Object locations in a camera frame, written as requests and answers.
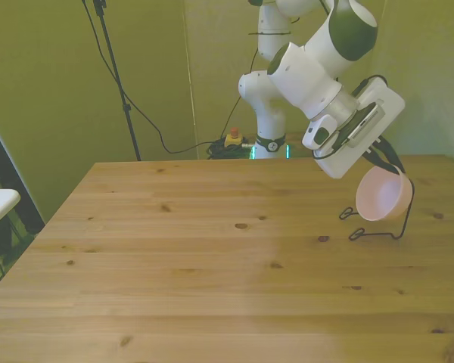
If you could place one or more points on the black tripod stand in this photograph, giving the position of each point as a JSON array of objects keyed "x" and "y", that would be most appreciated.
[{"x": 115, "y": 75}]

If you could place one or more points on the black metal frame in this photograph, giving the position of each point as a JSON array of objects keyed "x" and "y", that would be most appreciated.
[{"x": 11, "y": 177}]

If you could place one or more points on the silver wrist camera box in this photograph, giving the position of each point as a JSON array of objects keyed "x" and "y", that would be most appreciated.
[{"x": 367, "y": 123}]

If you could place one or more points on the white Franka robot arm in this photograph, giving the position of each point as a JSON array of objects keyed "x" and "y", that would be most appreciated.
[{"x": 306, "y": 79}]

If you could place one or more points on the pink plastic bowl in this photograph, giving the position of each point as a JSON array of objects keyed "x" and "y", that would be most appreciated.
[{"x": 382, "y": 196}]

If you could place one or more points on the yellow emergency stop button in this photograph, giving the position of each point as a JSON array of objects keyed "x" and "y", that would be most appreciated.
[{"x": 233, "y": 139}]

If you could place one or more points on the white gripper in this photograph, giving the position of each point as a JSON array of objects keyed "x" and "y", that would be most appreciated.
[{"x": 391, "y": 104}]

